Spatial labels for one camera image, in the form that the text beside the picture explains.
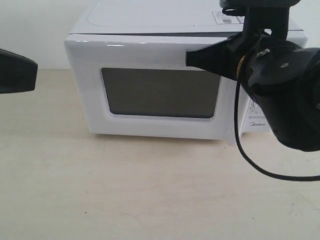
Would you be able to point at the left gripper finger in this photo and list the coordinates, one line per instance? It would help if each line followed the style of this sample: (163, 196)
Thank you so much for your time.
(18, 73)

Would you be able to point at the white printed label sticker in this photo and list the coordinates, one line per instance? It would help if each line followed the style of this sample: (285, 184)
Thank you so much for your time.
(223, 19)

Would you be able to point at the white microwave oven body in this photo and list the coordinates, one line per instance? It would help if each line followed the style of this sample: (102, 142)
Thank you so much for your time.
(159, 18)

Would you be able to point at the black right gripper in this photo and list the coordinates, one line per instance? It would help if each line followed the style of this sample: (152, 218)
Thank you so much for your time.
(229, 58)

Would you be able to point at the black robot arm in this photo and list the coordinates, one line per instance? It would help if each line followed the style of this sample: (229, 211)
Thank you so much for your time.
(285, 84)

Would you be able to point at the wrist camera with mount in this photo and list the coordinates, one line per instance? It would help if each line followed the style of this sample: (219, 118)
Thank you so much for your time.
(260, 15)

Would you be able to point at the microwave door black window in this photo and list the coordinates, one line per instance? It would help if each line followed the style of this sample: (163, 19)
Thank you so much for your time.
(141, 86)

